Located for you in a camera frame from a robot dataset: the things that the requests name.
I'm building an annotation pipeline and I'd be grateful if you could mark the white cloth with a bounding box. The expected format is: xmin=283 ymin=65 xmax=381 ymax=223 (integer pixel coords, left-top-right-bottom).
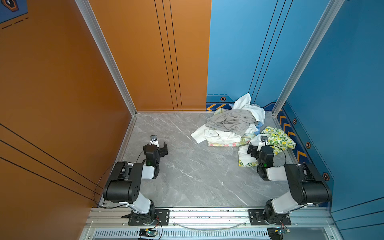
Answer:
xmin=191 ymin=93 xmax=266 ymax=147

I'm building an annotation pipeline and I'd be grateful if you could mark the left corner aluminium post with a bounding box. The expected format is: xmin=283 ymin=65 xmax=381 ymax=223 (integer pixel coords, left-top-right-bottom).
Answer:
xmin=75 ymin=0 xmax=137 ymax=117

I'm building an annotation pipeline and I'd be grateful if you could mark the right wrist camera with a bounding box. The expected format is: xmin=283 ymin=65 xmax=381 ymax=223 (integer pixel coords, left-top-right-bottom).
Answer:
xmin=260 ymin=136 xmax=269 ymax=146

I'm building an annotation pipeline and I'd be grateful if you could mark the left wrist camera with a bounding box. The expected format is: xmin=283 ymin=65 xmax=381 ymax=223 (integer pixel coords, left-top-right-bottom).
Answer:
xmin=150 ymin=135 xmax=160 ymax=148

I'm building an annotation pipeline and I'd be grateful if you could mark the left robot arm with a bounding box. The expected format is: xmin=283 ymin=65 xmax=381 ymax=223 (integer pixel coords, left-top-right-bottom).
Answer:
xmin=103 ymin=143 xmax=168 ymax=225

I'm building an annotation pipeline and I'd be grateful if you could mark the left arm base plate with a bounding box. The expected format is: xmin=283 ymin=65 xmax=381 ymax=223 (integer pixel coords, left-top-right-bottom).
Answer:
xmin=128 ymin=209 xmax=170 ymax=226

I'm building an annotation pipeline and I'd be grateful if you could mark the left circuit board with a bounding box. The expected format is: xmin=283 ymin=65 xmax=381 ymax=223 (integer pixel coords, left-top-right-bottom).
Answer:
xmin=138 ymin=229 xmax=159 ymax=240

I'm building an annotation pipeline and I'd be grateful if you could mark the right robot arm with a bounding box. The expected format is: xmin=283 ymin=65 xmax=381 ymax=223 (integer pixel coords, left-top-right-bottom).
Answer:
xmin=247 ymin=144 xmax=332 ymax=226

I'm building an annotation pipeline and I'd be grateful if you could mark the aluminium front rail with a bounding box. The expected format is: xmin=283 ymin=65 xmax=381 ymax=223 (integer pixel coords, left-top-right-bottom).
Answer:
xmin=85 ymin=207 xmax=336 ymax=229

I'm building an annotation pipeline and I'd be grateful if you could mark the lemon print cloth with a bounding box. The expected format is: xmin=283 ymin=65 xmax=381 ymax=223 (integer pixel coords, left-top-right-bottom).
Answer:
xmin=238 ymin=127 xmax=297 ymax=167

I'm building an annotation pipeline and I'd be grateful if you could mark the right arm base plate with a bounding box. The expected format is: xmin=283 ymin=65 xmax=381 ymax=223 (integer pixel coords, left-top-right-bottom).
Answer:
xmin=248 ymin=209 xmax=292 ymax=226

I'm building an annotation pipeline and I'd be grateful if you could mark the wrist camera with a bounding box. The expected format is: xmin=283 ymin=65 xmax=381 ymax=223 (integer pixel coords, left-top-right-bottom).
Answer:
xmin=260 ymin=136 xmax=269 ymax=146
xmin=150 ymin=135 xmax=160 ymax=148

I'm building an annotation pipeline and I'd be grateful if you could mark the circuit board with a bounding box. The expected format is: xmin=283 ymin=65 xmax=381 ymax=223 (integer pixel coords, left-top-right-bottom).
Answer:
xmin=267 ymin=228 xmax=291 ymax=240
xmin=138 ymin=229 xmax=159 ymax=240

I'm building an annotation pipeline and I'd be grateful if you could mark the grey cloth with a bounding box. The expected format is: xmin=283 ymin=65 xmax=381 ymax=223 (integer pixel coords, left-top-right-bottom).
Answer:
xmin=206 ymin=110 xmax=257 ymax=136

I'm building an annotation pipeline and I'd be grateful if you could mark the light blue cloth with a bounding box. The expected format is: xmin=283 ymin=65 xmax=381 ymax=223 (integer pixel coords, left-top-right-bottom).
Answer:
xmin=255 ymin=122 xmax=264 ymax=132

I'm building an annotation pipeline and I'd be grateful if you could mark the corner aluminium post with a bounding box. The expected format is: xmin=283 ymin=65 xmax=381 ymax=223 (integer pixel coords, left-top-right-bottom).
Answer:
xmin=272 ymin=0 xmax=345 ymax=117
xmin=75 ymin=0 xmax=137 ymax=117

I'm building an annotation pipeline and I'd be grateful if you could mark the right circuit board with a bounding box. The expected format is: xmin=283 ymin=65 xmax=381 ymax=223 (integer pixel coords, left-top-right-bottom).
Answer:
xmin=267 ymin=228 xmax=291 ymax=240

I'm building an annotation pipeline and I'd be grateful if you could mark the right corner aluminium post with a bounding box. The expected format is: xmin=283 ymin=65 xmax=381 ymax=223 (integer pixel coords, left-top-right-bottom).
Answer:
xmin=272 ymin=0 xmax=345 ymax=117

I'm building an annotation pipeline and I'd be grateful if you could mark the pastel floral cloth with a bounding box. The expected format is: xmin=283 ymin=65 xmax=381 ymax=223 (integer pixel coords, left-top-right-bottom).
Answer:
xmin=205 ymin=131 xmax=256 ymax=147

